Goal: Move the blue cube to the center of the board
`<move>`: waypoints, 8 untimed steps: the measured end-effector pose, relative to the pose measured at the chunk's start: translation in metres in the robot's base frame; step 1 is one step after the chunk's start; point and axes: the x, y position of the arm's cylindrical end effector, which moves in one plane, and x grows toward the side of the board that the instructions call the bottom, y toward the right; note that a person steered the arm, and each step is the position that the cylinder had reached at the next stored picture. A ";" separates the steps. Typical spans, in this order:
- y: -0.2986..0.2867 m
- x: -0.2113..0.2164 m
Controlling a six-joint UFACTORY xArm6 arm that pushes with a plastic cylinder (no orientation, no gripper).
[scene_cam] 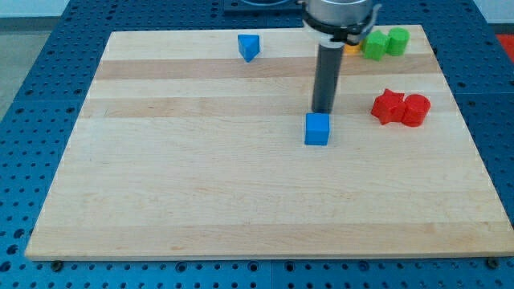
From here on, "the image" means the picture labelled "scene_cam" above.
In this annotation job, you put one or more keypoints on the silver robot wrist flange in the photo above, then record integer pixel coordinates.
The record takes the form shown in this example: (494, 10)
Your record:
(339, 22)

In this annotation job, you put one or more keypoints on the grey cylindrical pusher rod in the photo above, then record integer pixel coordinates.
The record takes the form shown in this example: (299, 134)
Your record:
(328, 65)

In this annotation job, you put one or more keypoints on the blue cube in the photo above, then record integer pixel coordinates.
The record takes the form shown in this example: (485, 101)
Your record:
(317, 128)

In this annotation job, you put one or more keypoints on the wooden board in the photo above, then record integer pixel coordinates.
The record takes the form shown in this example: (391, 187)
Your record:
(184, 151)

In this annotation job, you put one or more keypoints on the yellow block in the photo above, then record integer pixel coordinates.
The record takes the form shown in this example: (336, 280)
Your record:
(352, 50)

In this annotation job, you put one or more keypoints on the green pentagon block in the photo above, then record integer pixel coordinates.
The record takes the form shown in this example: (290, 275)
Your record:
(375, 45)

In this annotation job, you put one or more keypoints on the green cylinder block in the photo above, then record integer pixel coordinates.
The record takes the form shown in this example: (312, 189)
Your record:
(398, 40)

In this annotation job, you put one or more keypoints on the red star block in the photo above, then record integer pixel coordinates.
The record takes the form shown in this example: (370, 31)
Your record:
(389, 107)

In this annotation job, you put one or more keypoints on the blue triangular prism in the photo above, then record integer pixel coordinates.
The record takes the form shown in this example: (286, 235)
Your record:
(249, 46)

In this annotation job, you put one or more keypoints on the red cylinder block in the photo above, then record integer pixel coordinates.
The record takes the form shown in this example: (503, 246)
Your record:
(417, 107)

